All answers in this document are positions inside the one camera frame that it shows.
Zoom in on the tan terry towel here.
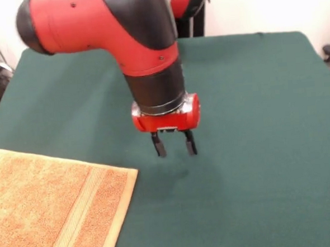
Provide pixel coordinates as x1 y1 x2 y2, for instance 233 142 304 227
0 138 143 247

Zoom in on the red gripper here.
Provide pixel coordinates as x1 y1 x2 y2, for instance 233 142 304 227
130 92 204 159

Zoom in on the black metal stand frame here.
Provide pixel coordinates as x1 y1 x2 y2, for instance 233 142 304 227
174 0 214 39

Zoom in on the dark green table cloth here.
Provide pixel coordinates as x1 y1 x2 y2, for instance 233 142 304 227
0 28 330 247

